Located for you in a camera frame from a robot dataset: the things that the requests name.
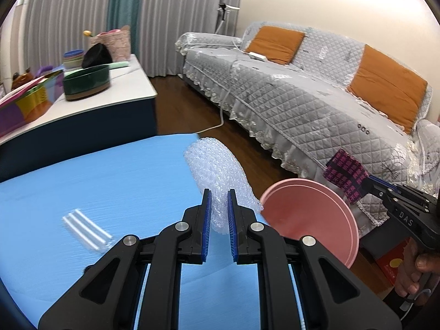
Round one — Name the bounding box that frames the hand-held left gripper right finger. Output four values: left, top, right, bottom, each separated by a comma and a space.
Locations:
227, 189, 403, 330

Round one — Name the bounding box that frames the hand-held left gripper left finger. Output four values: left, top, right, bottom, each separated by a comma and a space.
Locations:
38, 189, 212, 330

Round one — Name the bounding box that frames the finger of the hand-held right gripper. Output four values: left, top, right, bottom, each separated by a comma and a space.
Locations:
365, 175, 440, 211
359, 179, 392, 204

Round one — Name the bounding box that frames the purple printed wrapper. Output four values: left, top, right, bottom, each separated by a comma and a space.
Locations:
325, 148, 367, 205

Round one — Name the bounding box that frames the clear bubble wrap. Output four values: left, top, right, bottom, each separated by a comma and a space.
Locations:
184, 137, 263, 236

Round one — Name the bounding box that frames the pink plastic bin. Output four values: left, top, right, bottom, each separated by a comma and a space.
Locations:
259, 179, 360, 269

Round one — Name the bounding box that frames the person's right hand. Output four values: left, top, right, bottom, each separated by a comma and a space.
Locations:
394, 238, 440, 304

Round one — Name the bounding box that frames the red cardboard box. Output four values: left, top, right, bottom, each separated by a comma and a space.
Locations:
375, 237, 413, 287

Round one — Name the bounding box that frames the orange cushion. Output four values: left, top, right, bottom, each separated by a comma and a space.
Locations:
246, 26, 306, 66
346, 45, 428, 134

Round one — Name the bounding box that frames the blue foam mat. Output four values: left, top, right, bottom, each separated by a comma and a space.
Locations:
0, 132, 303, 330

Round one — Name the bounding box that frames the grey quilted sofa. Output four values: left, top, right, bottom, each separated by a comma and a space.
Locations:
175, 21, 440, 238

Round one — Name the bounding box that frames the white top coffee table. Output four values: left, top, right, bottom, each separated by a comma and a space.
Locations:
0, 53, 159, 183

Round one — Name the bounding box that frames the mint green tray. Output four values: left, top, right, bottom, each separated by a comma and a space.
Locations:
65, 61, 130, 75

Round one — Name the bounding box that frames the dark green bowl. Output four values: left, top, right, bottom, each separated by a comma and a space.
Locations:
62, 65, 111, 101

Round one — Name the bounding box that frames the pink lace bag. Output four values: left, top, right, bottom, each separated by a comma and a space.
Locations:
90, 25, 132, 63

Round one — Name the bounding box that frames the black hat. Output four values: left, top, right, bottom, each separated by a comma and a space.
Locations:
82, 42, 113, 69

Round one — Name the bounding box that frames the colourful tin box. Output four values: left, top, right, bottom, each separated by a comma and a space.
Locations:
0, 76, 66, 139

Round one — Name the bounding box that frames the stack of coloured plastic bowls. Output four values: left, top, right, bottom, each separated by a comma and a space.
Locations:
64, 50, 85, 70

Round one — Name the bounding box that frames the white floor stand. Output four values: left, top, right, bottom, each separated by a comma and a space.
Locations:
215, 3, 241, 35

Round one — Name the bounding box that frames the grey curtain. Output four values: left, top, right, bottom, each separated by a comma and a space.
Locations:
19, 0, 116, 66
136, 0, 244, 78

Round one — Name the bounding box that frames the purple plate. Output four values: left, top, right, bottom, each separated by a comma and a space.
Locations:
37, 65, 64, 77

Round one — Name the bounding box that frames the pink framed tin lid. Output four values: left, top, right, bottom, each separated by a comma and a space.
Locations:
0, 70, 65, 111

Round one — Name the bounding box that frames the brown ceramic ornament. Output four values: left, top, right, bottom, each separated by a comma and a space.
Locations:
12, 69, 37, 90

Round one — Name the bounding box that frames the teal curtain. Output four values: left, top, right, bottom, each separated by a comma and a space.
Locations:
106, 0, 145, 33

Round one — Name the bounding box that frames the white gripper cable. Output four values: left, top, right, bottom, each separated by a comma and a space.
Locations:
399, 287, 432, 317

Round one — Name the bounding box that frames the white power cable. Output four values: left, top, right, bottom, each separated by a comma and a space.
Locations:
197, 58, 248, 134

